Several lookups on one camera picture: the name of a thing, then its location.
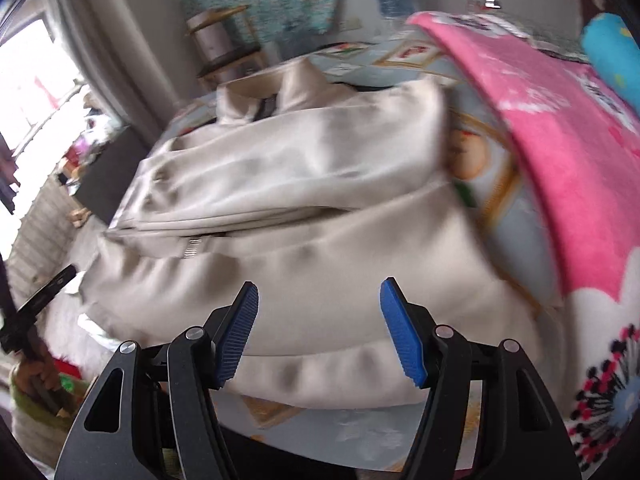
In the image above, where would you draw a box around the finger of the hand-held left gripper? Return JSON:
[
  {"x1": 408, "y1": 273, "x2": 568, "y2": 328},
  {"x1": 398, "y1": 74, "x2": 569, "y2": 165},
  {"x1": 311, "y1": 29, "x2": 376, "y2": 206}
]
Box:
[{"x1": 14, "y1": 265, "x2": 77, "y2": 331}]

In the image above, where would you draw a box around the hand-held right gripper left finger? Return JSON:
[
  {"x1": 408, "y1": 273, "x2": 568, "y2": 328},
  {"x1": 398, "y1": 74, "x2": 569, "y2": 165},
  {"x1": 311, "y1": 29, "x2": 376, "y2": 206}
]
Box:
[{"x1": 54, "y1": 281, "x2": 260, "y2": 480}]

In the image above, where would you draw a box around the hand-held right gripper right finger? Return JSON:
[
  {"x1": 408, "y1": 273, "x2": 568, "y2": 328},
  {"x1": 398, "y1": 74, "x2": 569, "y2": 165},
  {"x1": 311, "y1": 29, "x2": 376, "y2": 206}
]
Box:
[{"x1": 379, "y1": 276, "x2": 583, "y2": 480}]

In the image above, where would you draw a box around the beige jacket with black stripes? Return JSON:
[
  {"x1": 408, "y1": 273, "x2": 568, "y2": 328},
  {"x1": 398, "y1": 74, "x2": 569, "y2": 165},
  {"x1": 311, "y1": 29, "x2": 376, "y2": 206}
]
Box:
[{"x1": 80, "y1": 55, "x2": 546, "y2": 408}]

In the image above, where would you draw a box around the person's left hand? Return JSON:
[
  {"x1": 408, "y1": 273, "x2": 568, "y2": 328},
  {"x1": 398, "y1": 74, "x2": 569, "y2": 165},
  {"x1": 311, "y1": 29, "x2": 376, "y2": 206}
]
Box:
[{"x1": 14, "y1": 346, "x2": 64, "y2": 395}]

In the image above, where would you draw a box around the patterned plastic tablecloth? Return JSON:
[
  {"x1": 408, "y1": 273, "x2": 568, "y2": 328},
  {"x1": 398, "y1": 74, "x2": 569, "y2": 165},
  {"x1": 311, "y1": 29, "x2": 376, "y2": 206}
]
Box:
[{"x1": 107, "y1": 35, "x2": 576, "y2": 466}]

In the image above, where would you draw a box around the dark low cabinet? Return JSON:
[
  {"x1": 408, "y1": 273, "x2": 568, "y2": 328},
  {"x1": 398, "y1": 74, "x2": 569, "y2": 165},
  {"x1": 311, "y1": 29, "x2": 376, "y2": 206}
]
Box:
[{"x1": 70, "y1": 125, "x2": 156, "y2": 221}]

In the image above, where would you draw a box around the barred window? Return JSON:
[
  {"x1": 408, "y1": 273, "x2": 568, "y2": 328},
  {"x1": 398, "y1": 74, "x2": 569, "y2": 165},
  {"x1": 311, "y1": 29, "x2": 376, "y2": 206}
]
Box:
[{"x1": 0, "y1": 15, "x2": 86, "y2": 161}]

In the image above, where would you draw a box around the pink printed blanket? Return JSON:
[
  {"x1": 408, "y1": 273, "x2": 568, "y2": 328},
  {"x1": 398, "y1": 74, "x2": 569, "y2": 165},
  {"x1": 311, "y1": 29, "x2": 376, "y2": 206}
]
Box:
[{"x1": 407, "y1": 10, "x2": 640, "y2": 466}]

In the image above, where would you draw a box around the grey curtain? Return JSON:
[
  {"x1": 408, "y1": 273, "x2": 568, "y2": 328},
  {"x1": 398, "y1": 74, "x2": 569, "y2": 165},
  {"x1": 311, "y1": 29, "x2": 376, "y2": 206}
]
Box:
[{"x1": 45, "y1": 0, "x2": 171, "y2": 146}]

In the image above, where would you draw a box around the wooden chair with dark seat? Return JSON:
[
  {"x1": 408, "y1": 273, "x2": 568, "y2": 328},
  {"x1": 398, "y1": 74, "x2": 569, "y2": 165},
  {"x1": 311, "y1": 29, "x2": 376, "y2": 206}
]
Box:
[{"x1": 185, "y1": 5, "x2": 268, "y2": 91}]

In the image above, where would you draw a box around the white cylindrical bin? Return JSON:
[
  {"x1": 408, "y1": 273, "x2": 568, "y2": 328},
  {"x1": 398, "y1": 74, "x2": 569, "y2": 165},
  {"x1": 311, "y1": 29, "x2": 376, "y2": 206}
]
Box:
[{"x1": 192, "y1": 12, "x2": 233, "y2": 61}]

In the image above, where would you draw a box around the grey lace-edged cloth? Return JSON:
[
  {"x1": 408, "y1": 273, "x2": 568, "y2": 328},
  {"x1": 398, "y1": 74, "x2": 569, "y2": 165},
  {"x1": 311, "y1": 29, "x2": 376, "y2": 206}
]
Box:
[{"x1": 525, "y1": 25, "x2": 591, "y2": 63}]

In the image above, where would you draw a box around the blue dotted pillow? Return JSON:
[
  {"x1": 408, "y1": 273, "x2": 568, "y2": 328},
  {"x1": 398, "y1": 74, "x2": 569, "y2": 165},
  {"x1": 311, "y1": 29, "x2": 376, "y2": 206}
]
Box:
[{"x1": 582, "y1": 12, "x2": 640, "y2": 106}]

